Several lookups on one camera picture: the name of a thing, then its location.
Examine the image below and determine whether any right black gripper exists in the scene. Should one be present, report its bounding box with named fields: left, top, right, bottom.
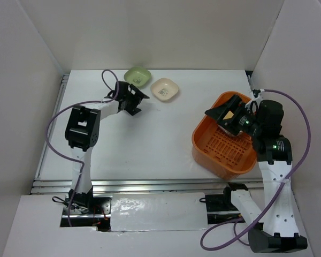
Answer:
left=205, top=93, right=263, bottom=137

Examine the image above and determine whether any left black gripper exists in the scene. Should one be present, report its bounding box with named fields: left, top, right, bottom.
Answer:
left=124, top=84, right=149, bottom=116

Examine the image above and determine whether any yellow square plate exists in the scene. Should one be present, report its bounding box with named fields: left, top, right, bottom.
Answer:
left=223, top=111, right=234, bottom=120

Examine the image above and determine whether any green plate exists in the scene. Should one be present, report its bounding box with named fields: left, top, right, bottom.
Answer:
left=124, top=66, right=151, bottom=88

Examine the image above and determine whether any cream plate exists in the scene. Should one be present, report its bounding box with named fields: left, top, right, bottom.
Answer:
left=150, top=78, right=179, bottom=102

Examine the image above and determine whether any orange plastic bin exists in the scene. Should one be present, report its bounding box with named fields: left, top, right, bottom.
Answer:
left=191, top=91, right=257, bottom=180

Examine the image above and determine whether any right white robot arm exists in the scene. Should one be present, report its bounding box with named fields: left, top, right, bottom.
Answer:
left=205, top=95, right=308, bottom=253

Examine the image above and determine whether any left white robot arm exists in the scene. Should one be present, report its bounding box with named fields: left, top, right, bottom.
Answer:
left=65, top=81, right=149, bottom=214

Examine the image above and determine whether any white foil cover panel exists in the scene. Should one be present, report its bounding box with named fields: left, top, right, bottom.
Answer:
left=110, top=193, right=208, bottom=232

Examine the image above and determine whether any aluminium frame rail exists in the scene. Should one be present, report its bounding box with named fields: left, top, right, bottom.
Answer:
left=31, top=70, right=250, bottom=194

